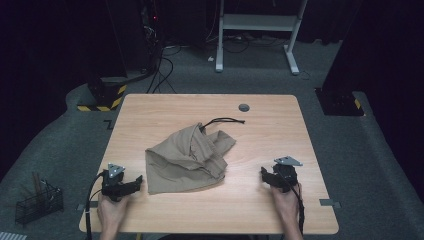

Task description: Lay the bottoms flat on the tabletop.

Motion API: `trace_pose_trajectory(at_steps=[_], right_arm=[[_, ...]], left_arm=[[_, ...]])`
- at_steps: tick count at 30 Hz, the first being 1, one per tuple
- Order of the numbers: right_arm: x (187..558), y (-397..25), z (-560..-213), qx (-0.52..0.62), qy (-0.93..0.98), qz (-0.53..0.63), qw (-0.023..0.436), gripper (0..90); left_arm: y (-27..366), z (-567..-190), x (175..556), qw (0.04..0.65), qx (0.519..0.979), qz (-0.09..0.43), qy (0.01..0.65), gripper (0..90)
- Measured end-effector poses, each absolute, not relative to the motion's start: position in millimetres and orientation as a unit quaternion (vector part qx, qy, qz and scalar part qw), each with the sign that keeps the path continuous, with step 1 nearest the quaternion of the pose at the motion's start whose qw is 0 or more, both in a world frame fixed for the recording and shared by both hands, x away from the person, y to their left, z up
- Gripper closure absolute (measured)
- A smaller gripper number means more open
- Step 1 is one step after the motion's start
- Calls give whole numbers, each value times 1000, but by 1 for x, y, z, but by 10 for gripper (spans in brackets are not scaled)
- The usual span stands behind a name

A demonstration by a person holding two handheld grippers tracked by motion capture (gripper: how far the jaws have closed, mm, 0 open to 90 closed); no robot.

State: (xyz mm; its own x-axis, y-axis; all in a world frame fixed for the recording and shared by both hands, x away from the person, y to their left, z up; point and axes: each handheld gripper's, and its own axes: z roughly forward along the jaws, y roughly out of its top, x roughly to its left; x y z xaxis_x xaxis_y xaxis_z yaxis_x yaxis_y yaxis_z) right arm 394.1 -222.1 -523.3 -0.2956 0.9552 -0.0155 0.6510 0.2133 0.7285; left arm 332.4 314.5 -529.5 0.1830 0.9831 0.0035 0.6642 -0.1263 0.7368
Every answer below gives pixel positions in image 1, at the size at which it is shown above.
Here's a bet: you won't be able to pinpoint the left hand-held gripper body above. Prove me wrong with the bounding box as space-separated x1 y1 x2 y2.
100 162 135 203

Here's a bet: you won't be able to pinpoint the black floor cables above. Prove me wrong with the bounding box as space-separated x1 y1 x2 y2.
145 44 183 95

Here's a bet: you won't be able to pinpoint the khaki drawstring pants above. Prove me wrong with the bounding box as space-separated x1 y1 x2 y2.
144 116 246 196

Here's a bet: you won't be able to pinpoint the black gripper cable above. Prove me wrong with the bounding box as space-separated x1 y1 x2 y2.
84 170 105 240
273 166 306 236

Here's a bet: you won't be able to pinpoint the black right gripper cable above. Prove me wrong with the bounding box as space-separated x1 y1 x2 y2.
273 166 306 236

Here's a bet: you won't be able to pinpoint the black yellow striped stand base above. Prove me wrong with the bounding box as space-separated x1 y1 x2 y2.
76 76 129 113

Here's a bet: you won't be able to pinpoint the person's left hand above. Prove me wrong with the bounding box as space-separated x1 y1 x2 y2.
96 192 132 228

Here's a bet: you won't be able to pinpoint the black wire basket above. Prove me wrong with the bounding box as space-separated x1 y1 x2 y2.
14 181 65 225

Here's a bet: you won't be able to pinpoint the grey tape strip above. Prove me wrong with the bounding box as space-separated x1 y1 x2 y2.
318 198 342 210

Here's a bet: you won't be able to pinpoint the person's right hand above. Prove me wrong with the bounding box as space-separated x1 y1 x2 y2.
269 182 303 224

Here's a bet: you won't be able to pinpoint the white metal desk frame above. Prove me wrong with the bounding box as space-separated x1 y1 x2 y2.
214 0 309 76

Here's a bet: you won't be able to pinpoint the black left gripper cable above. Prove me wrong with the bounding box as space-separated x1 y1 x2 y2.
84 170 105 240

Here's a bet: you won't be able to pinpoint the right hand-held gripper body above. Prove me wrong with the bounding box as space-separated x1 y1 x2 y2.
268 155 304 194

